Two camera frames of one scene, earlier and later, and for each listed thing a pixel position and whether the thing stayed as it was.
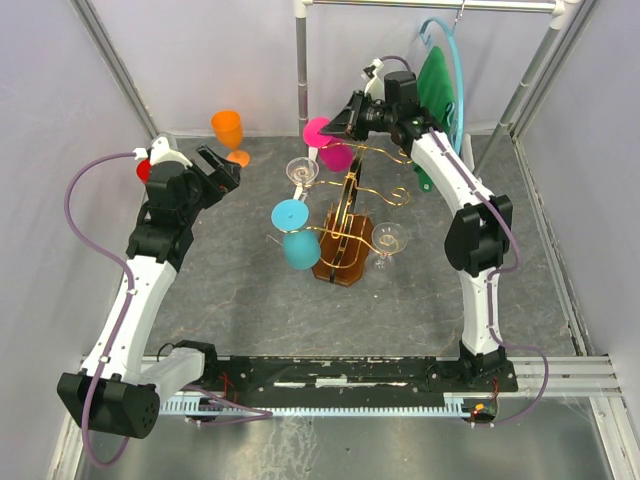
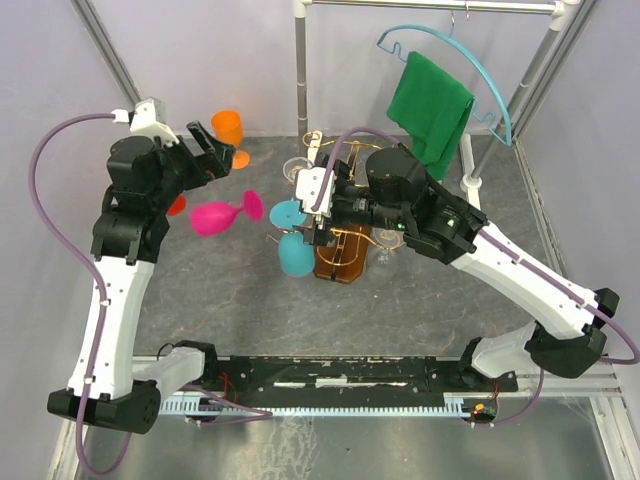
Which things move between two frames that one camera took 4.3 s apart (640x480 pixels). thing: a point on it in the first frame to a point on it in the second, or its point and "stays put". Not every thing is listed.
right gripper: x=341 y=124 to x=319 y=234
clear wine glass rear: x=302 y=170 stays put
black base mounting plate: x=394 y=375 stays put
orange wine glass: x=228 y=125 stays put
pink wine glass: x=335 y=155 to x=213 y=218
